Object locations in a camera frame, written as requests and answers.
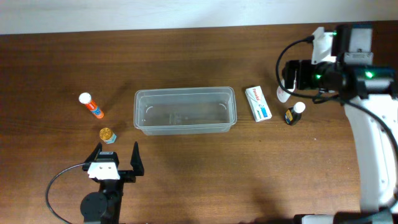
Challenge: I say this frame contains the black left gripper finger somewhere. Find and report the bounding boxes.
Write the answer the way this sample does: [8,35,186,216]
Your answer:
[130,141,144,176]
[85,142,102,163]

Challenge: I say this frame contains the dark bottle white cap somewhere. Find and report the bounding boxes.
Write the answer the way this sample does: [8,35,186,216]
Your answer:
[284,101,306,126]

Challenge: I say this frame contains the white Panadol box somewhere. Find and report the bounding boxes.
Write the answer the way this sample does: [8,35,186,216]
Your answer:
[245,86,272,122]

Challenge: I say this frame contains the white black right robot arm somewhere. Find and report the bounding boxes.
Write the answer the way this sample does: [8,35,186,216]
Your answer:
[275,24,397,224]

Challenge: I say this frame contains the clear plastic container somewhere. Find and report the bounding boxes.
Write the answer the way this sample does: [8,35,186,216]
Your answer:
[134,86,237,136]

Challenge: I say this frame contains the gold lid small jar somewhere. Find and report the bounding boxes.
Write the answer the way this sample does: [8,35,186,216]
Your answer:
[99,128,117,144]

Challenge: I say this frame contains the orange Redoxon tablet tube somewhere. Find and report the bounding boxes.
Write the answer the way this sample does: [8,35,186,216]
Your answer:
[78,93,104,119]

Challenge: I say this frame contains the black right camera cable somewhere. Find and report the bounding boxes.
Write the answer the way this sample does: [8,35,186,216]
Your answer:
[275,35,343,100]

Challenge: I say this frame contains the black camera cable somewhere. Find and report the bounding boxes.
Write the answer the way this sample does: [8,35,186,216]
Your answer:
[275,35,343,100]
[45,162,91,224]

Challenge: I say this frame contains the black left camera cable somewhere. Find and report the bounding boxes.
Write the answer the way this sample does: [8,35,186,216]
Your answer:
[45,162,91,224]

